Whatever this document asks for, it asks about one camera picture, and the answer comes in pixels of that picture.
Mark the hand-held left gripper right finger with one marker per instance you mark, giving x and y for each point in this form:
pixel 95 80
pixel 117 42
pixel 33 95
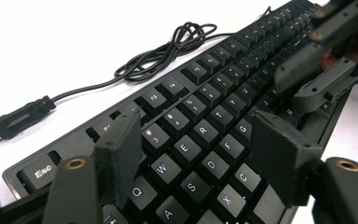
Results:
pixel 282 155

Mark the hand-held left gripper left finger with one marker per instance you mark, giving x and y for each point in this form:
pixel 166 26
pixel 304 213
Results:
pixel 121 155

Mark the black computer keyboard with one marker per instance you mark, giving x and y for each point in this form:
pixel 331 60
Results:
pixel 199 124

